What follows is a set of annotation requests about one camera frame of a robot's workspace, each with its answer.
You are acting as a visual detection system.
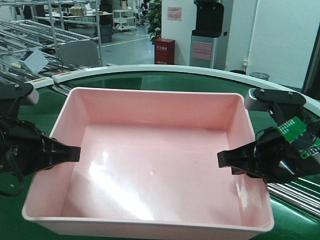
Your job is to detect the white wheeled cart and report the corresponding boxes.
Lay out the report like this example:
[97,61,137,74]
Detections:
[112,9,137,32]

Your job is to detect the grey control box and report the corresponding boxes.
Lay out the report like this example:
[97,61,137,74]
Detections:
[18,49,49,74]

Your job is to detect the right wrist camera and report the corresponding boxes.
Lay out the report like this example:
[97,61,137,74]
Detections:
[244,88,307,117]

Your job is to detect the pink wall notice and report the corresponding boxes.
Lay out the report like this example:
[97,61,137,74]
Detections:
[167,6,182,21]

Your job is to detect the steel conveyor rollers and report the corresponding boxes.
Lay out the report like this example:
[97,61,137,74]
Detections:
[267,178,320,219]

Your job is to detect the red fire extinguisher cabinet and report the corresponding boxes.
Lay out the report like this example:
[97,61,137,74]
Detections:
[154,38,176,65]

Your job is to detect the grey water dispenser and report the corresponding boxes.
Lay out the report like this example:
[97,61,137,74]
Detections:
[189,0,234,70]

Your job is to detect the green potted plant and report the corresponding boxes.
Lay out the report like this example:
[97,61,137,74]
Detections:
[147,0,162,45]

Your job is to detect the metal roller conveyor rack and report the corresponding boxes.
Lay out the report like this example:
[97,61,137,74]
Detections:
[0,0,103,84]

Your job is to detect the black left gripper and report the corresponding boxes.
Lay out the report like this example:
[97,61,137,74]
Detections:
[0,118,81,176]

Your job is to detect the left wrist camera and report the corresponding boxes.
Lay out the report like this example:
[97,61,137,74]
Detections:
[0,82,39,106]

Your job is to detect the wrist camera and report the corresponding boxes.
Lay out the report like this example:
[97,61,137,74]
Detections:
[0,82,39,106]
[244,88,307,117]

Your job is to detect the white outer conveyor rim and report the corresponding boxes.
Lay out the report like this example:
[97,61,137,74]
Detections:
[24,64,320,118]

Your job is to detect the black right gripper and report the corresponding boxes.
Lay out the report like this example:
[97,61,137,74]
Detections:
[217,126,320,184]

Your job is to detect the green circuit board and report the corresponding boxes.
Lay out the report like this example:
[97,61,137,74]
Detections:
[277,116,307,143]

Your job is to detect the wire mesh waste basket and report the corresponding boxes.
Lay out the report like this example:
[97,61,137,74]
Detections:
[250,72,270,81]

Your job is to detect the pink plastic bin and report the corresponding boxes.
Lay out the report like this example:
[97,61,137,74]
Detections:
[22,87,274,240]

